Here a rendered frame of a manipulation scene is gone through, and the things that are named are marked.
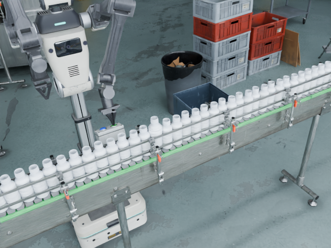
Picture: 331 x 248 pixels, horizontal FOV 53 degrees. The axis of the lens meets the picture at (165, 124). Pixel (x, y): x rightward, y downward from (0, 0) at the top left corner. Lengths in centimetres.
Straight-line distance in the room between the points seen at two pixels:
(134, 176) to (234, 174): 152
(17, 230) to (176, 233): 129
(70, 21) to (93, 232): 139
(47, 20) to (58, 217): 102
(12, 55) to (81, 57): 340
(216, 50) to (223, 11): 44
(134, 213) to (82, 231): 38
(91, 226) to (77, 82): 100
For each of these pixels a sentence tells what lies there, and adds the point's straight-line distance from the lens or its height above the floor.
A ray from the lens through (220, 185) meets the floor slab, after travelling 293.
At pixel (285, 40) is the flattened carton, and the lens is 500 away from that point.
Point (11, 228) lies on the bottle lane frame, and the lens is 164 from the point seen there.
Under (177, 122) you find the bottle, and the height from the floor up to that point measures 114.
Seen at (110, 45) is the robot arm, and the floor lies 153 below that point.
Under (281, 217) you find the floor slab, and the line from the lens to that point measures 279.
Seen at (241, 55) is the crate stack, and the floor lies 37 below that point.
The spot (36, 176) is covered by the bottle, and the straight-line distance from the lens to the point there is 152.
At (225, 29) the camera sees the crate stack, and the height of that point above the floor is 77.
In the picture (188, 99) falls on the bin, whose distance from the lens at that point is 238.
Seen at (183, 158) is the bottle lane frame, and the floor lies 92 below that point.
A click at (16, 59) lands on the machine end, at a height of 23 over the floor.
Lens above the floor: 208
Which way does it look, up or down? 35 degrees down
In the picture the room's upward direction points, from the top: 3 degrees counter-clockwise
